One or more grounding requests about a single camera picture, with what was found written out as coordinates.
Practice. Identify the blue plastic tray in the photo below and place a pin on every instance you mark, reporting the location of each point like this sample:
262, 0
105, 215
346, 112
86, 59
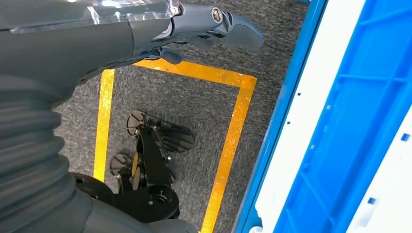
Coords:
354, 128

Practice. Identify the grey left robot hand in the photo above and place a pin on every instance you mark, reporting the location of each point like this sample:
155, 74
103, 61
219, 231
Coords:
80, 41

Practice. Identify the yellow floor tape square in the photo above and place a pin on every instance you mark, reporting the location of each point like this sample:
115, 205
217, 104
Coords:
103, 128

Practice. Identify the black robot foot assembly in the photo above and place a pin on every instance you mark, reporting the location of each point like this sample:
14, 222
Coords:
151, 154

